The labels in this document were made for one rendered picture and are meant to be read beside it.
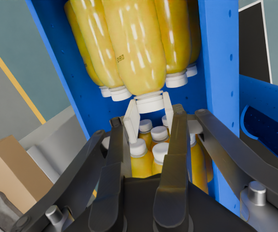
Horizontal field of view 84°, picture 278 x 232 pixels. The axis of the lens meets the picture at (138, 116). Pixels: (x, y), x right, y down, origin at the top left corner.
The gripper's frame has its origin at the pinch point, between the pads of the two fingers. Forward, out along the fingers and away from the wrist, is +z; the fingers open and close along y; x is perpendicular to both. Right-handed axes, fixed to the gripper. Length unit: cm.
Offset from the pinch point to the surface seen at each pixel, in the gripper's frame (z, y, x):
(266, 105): 48, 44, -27
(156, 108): 1.0, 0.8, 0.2
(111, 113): 18.3, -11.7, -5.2
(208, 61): -1.1, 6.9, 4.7
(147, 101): 1.2, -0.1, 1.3
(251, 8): 105, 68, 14
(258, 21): 105, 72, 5
